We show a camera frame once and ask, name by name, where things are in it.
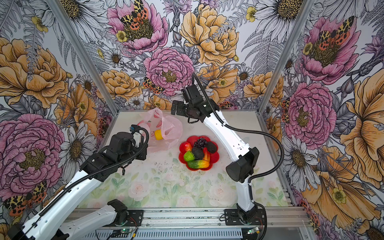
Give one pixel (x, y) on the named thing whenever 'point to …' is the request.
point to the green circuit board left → (125, 230)
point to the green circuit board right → (254, 230)
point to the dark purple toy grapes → (201, 142)
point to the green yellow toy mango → (198, 164)
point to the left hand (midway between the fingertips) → (146, 150)
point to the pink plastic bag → (165, 132)
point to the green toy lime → (189, 156)
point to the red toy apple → (185, 146)
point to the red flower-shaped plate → (214, 157)
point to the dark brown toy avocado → (198, 153)
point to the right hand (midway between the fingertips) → (179, 114)
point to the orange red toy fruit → (206, 154)
